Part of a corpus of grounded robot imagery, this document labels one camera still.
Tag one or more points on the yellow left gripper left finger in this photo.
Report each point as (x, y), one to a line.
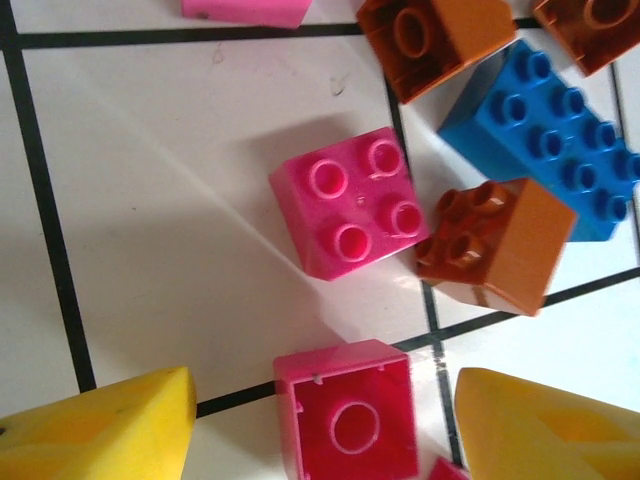
(90, 440)

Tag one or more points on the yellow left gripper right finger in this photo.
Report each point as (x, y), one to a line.
(550, 440)

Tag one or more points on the pink square lego brick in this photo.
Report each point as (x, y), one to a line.
(445, 471)
(357, 200)
(240, 12)
(340, 360)

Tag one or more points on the orange square lego brick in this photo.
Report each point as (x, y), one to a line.
(530, 250)
(470, 30)
(575, 45)

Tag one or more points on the blue long lego brick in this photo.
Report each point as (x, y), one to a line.
(540, 117)

